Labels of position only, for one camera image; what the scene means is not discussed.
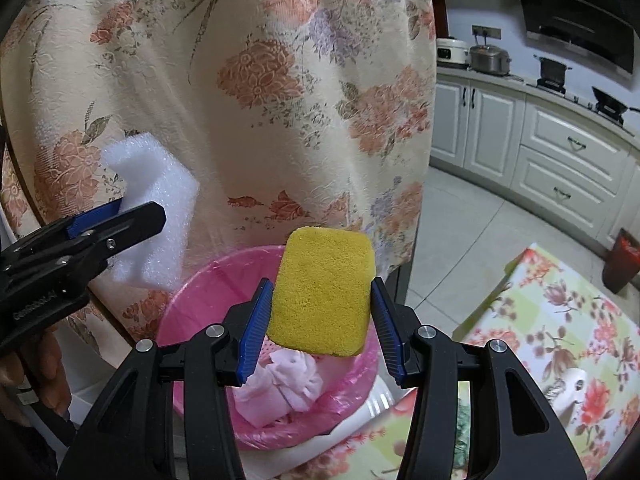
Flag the white foam block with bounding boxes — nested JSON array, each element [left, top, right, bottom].
[[103, 132, 200, 292]]

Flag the yellow sponge with hole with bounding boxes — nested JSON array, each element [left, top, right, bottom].
[[267, 226, 376, 358]]

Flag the white paper cup trash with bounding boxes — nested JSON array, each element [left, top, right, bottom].
[[544, 368, 588, 427]]

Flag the pink lined trash bin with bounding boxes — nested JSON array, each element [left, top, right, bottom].
[[156, 246, 380, 451]]

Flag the person's left hand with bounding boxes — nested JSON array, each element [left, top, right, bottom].
[[1, 325, 72, 427]]

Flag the floral tablecloth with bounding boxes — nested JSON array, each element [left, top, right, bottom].
[[278, 242, 640, 480]]

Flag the dark red floor bin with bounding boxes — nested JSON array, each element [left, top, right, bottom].
[[602, 228, 640, 294]]

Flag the floral curtain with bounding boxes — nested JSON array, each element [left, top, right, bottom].
[[0, 0, 440, 356]]

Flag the white lower cabinets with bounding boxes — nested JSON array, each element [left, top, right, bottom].
[[431, 67, 639, 251]]

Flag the black frying pan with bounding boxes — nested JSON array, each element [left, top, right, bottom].
[[592, 87, 640, 125]]

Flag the black stock pot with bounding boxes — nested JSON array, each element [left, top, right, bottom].
[[534, 55, 572, 96]]

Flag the steel pressure cooker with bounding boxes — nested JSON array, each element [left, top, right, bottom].
[[469, 44, 511, 76]]

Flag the white rice cooker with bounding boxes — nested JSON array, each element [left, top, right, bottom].
[[436, 37, 470, 68]]

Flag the black range hood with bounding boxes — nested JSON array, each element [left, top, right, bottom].
[[520, 0, 634, 74]]

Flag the wall power socket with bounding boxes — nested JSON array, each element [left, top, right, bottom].
[[472, 25, 502, 40]]

